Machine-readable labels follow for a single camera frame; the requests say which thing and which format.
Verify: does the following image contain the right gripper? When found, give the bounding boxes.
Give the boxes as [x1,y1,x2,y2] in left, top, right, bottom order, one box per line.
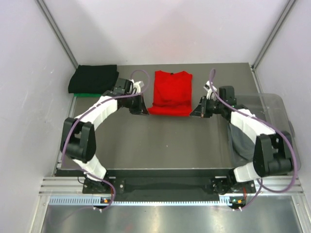
[190,96,225,118]

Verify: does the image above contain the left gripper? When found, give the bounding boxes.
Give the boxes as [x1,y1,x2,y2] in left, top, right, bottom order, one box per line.
[124,92,149,116]

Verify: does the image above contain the red t shirt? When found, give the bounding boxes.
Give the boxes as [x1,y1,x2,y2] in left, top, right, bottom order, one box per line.
[148,70,193,117]

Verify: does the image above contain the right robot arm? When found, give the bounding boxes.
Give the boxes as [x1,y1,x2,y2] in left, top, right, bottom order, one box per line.
[191,82,298,192]

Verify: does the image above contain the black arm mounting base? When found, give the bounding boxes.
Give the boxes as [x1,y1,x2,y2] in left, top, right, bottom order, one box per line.
[82,168,256,201]

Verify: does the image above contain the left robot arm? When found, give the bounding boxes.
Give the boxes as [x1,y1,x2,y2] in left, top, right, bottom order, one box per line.
[60,78,149,193]

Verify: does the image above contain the grey t shirt in bin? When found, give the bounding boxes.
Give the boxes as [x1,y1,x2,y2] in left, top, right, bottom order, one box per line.
[228,124,255,165]

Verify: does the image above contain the folded green t shirt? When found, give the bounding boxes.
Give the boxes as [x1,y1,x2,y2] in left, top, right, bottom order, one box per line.
[73,93,101,98]

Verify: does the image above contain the folded black t shirt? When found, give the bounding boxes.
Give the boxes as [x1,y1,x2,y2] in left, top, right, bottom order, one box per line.
[68,65,119,94]

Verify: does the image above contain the clear plastic bin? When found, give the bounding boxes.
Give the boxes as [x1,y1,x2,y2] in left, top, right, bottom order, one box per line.
[228,93,301,169]

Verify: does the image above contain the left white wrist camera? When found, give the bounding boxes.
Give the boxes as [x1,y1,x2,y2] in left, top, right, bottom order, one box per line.
[130,79,144,95]

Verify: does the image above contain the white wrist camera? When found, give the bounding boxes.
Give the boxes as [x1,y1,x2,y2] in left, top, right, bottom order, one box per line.
[130,79,144,95]
[204,81,217,100]

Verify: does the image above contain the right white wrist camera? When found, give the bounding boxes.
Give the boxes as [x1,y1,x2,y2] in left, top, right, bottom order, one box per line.
[204,81,217,100]

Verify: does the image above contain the grey slotted cable duct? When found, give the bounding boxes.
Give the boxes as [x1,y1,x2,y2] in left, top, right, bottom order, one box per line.
[49,196,232,206]

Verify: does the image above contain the aluminium frame rail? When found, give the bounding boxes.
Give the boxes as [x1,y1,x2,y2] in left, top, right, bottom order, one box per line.
[39,176,304,196]

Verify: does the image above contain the right corner aluminium post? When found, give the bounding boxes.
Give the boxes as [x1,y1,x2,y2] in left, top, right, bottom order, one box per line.
[251,0,297,72]

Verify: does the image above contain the corner aluminium post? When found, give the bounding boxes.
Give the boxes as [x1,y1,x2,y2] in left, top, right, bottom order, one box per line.
[35,0,79,68]
[251,0,297,72]

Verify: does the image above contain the left corner aluminium post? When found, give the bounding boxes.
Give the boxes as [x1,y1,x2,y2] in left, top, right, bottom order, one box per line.
[35,0,79,68]

